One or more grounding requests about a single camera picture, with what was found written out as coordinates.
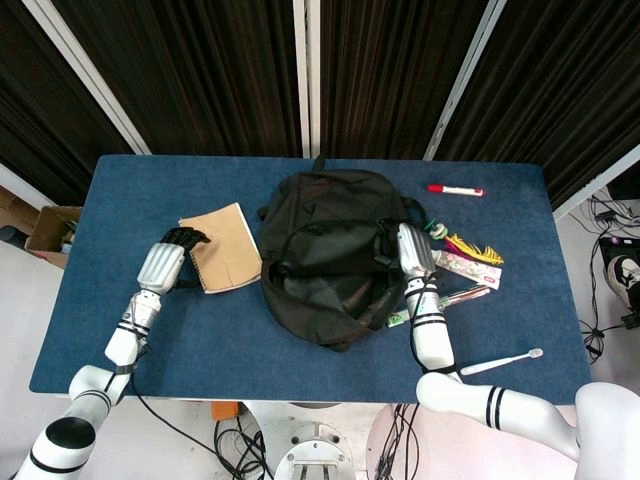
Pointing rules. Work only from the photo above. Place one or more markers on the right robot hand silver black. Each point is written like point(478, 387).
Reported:
point(415, 250)

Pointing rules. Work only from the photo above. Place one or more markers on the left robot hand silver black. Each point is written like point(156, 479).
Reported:
point(160, 267)

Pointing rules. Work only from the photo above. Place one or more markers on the brown spiral notebook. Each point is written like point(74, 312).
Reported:
point(225, 245)

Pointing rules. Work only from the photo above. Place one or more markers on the black backpack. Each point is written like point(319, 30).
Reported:
point(325, 240)

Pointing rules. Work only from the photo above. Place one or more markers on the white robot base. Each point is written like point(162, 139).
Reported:
point(310, 445)

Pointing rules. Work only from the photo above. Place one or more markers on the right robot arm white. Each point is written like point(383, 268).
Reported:
point(435, 345)

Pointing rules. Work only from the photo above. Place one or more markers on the yellow pink feather shuttlecock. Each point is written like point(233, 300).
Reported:
point(475, 249)

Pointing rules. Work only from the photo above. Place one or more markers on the white toothpaste tube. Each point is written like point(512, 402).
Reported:
point(472, 270)

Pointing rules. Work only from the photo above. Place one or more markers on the red and white marker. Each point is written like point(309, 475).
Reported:
point(457, 190)

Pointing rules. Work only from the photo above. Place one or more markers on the blue table mat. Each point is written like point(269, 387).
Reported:
point(200, 340)

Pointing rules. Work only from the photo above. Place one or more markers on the cardboard box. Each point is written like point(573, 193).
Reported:
point(45, 232)

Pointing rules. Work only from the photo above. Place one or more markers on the white toothbrush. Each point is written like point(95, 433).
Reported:
point(492, 366)

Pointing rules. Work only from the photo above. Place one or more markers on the orange box under table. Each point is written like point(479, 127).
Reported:
point(225, 411)

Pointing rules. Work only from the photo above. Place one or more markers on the black pleated curtain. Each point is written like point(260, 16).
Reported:
point(390, 75)
point(200, 75)
point(40, 100)
point(550, 90)

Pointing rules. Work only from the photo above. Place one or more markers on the black and white shoe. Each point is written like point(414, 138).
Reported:
point(625, 275)

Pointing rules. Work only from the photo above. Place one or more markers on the white frame post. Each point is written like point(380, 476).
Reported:
point(462, 80)
point(306, 75)
point(595, 182)
point(90, 75)

